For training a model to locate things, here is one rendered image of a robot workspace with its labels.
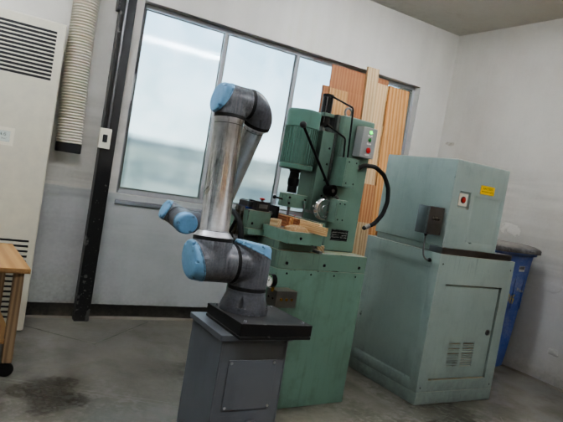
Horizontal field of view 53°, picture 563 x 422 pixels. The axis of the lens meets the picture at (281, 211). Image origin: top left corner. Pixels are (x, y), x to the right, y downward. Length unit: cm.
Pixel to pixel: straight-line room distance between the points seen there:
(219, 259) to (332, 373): 127
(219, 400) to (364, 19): 354
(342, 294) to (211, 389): 109
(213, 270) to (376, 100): 306
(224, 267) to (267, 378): 46
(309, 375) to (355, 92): 251
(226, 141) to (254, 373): 87
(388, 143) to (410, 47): 90
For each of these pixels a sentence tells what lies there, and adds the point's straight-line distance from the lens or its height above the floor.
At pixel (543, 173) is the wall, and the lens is 473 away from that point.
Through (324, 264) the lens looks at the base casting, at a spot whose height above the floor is 75.
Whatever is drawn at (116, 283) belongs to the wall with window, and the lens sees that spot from 407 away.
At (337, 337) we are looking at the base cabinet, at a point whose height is 36.
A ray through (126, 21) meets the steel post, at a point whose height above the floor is 196.
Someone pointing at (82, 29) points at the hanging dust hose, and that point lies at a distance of 375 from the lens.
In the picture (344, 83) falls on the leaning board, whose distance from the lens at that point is 468.
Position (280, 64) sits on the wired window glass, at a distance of 451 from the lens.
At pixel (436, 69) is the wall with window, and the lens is 543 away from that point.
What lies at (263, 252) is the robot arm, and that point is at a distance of 215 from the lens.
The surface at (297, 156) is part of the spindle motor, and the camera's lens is 288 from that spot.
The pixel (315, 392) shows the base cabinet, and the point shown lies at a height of 7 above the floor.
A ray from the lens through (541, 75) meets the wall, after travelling 495.
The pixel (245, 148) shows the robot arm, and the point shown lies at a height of 123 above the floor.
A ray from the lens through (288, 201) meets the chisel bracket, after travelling 292.
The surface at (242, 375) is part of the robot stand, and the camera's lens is 217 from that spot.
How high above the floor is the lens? 113
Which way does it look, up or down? 3 degrees down
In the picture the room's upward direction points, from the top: 10 degrees clockwise
